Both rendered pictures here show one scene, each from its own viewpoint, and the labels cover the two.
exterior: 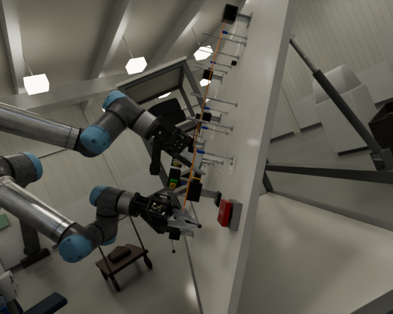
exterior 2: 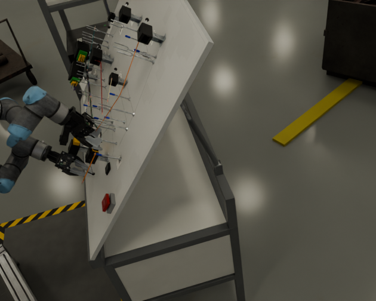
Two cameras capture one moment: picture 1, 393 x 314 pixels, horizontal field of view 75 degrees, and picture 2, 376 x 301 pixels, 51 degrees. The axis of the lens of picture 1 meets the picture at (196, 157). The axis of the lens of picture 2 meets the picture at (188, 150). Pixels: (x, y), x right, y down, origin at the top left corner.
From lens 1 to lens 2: 1.12 m
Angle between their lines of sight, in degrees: 41
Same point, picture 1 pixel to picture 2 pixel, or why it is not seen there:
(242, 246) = (111, 224)
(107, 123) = (30, 123)
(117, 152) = not seen: outside the picture
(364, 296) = (173, 233)
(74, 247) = (5, 187)
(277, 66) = (147, 156)
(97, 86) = not seen: outside the picture
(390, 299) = (182, 239)
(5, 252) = not seen: outside the picture
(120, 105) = (39, 106)
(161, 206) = (66, 161)
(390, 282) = (188, 229)
